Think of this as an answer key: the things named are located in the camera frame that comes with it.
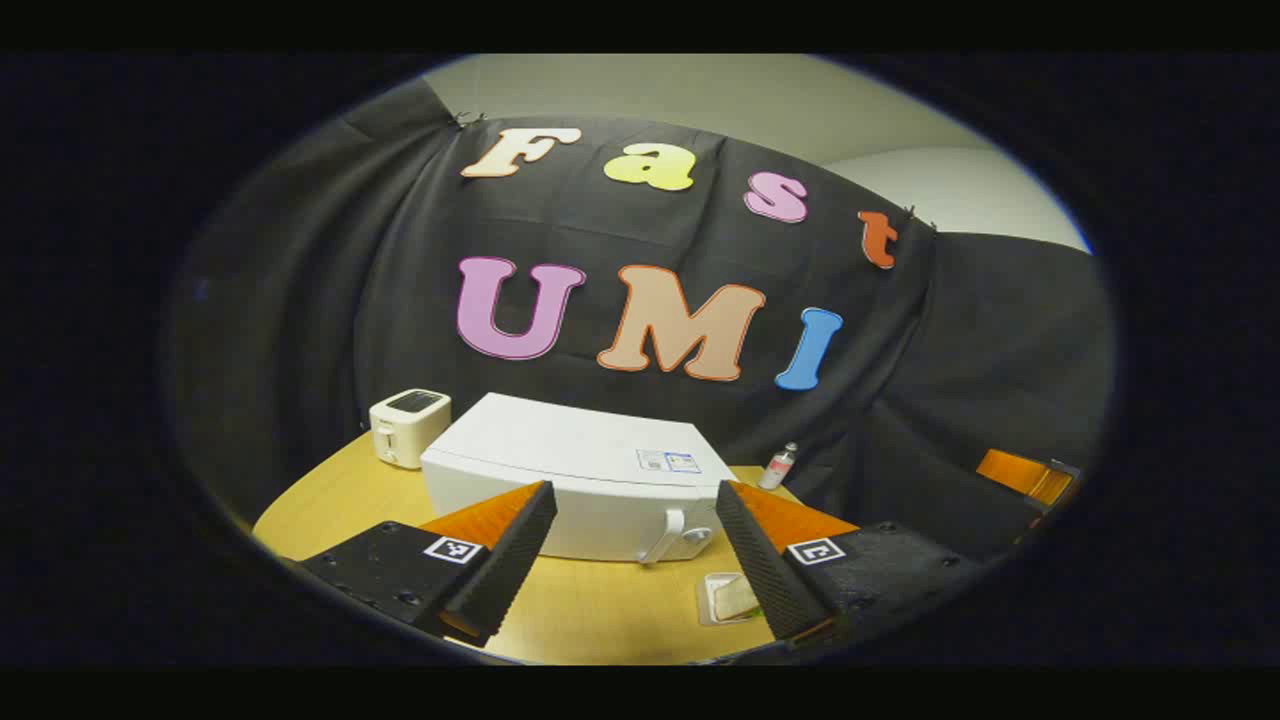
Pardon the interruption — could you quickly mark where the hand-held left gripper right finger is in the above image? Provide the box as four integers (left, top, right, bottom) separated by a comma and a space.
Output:
714, 479, 991, 646

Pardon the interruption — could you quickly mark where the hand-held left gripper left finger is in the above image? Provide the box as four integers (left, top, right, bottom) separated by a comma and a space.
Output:
296, 480, 559, 649

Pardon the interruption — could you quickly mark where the white microwave oven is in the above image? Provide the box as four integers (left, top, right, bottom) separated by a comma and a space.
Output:
420, 392, 739, 564

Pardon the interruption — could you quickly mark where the white rectangular tray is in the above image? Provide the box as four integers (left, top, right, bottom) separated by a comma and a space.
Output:
696, 572, 766, 627

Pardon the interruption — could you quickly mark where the small pink label bottle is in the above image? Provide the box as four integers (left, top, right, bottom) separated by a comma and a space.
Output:
758, 442, 799, 491

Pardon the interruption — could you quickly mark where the white toaster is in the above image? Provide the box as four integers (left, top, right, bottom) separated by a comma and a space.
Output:
369, 388, 453, 471

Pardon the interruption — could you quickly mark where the orange wooden chair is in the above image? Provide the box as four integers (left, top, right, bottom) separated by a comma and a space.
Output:
976, 448, 1083, 506

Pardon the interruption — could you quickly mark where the black backdrop cloth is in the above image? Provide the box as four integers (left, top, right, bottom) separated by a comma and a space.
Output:
170, 80, 1116, 561

